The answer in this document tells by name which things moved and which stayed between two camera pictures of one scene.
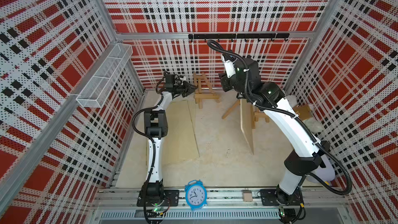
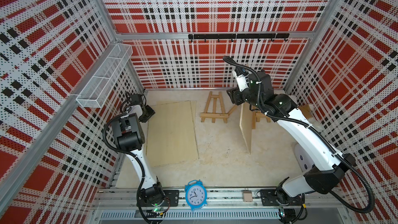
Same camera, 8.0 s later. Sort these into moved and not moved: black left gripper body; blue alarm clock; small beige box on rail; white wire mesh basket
Moved: black left gripper body
Not moved: small beige box on rail; white wire mesh basket; blue alarm clock
